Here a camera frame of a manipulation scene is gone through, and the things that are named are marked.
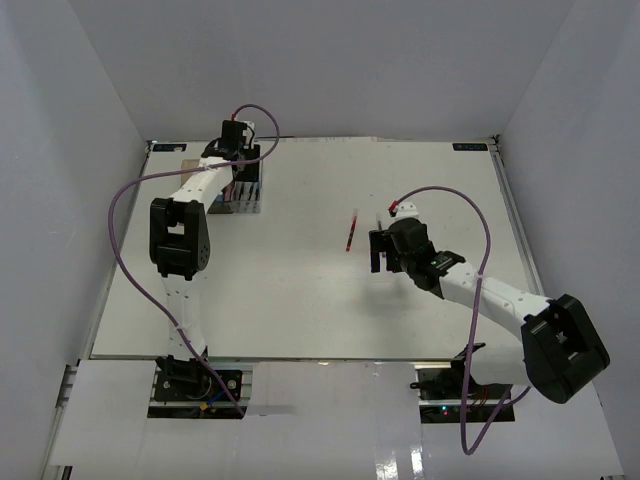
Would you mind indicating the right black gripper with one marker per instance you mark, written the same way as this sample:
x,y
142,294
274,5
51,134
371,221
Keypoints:
x,y
381,241

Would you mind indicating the right blue table label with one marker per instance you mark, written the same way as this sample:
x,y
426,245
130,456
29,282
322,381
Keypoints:
x,y
470,146

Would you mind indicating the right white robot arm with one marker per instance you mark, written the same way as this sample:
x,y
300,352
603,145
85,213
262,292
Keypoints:
x,y
559,350

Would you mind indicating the clear transparent container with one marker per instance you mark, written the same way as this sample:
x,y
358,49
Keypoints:
x,y
245,190

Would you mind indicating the amber transparent container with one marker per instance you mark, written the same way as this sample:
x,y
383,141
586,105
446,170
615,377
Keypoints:
x,y
188,165

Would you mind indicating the blue table label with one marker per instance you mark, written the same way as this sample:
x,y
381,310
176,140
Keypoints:
x,y
470,146
169,147

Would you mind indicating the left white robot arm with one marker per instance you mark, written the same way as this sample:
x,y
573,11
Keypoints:
x,y
179,239

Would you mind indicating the left blue table label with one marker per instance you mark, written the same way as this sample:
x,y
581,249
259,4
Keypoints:
x,y
169,147

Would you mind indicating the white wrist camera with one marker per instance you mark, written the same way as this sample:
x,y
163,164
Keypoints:
x,y
249,126
403,210

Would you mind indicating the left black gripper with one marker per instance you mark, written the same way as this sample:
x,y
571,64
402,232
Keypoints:
x,y
253,153

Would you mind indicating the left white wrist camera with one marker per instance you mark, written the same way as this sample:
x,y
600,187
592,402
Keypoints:
x,y
249,126

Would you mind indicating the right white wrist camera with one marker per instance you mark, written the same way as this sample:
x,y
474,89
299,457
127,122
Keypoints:
x,y
403,210

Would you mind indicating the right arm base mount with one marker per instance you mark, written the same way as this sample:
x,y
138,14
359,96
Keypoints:
x,y
439,391

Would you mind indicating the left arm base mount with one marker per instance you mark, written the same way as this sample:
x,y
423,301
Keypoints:
x,y
186,390

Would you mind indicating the red pen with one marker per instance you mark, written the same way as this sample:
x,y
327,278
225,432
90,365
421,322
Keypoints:
x,y
352,228

